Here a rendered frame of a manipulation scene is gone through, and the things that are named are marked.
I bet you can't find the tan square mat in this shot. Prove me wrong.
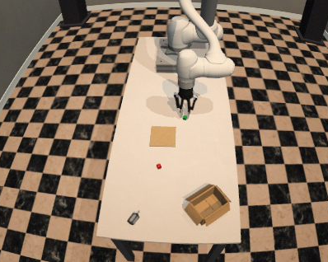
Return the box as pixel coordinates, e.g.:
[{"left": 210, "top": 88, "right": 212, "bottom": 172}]
[{"left": 149, "top": 126, "right": 176, "bottom": 147}]

